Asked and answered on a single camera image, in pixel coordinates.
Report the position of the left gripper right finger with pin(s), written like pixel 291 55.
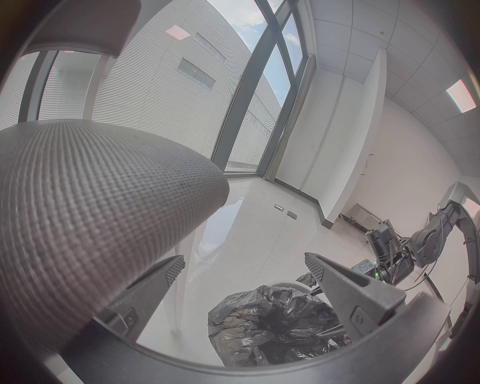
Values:
pixel 360 296

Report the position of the crumpled black plastic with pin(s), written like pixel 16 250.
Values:
pixel 305 279

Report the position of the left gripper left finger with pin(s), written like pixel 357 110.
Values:
pixel 150 296

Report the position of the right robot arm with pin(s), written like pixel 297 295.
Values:
pixel 427 240

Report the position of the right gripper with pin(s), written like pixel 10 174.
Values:
pixel 401 270

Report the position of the grey metal bench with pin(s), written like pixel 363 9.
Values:
pixel 360 215

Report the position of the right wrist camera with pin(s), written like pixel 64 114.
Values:
pixel 363 269

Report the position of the black plastic bag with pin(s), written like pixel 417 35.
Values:
pixel 270 326

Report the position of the grey chair with white legs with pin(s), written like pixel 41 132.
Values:
pixel 93 187

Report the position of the pale grey curtain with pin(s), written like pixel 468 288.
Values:
pixel 296 112

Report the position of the white trash bin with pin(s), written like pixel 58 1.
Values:
pixel 290 284

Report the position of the window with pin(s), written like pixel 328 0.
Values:
pixel 168 93

